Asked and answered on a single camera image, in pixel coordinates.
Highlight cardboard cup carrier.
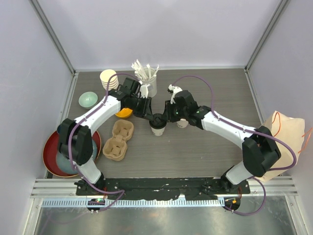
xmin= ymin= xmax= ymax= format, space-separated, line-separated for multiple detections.
xmin=103 ymin=119 xmax=134 ymax=161

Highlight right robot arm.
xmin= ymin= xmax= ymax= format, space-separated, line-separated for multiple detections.
xmin=150 ymin=90 xmax=281 ymax=193

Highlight blue-grey plate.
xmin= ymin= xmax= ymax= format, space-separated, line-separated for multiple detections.
xmin=56 ymin=141 xmax=98 ymax=175

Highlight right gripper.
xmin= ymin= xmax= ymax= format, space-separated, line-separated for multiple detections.
xmin=162 ymin=99 xmax=188 ymax=123

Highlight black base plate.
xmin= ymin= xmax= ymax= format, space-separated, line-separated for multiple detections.
xmin=75 ymin=176 xmax=251 ymax=200

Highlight black lid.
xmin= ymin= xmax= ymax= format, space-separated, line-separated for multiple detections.
xmin=149 ymin=114 xmax=167 ymax=130

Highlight purple cable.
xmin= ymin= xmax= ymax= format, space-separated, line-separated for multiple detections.
xmin=172 ymin=75 xmax=297 ymax=217
xmin=67 ymin=73 xmax=140 ymax=215

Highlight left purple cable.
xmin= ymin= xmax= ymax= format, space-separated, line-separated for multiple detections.
xmin=67 ymin=73 xmax=140 ymax=215

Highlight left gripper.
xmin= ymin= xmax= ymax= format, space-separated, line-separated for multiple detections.
xmin=129 ymin=95 xmax=154 ymax=121

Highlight pale green bowl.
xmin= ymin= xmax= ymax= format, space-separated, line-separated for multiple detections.
xmin=78 ymin=92 xmax=98 ymax=109

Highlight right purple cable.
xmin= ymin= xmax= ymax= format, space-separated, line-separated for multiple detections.
xmin=172 ymin=75 xmax=297 ymax=217

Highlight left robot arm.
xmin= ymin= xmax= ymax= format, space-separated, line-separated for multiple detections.
xmin=57 ymin=77 xmax=153 ymax=195

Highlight white straw holder cup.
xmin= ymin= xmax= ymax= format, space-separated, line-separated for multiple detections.
xmin=142 ymin=78 xmax=157 ymax=97

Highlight brown paper bag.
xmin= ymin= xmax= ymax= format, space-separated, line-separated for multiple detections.
xmin=263 ymin=111 xmax=305 ymax=168

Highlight paper coffee cup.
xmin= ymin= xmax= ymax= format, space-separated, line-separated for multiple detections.
xmin=151 ymin=126 xmax=166 ymax=136
xmin=177 ymin=118 xmax=189 ymax=128

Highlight orange bowl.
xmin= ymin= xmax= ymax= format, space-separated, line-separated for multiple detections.
xmin=115 ymin=108 xmax=133 ymax=119

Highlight red round tray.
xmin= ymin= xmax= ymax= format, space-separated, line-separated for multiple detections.
xmin=42 ymin=129 xmax=102 ymax=178

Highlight stack of paper cups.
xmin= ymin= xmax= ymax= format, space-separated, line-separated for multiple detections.
xmin=99 ymin=69 xmax=119 ymax=90

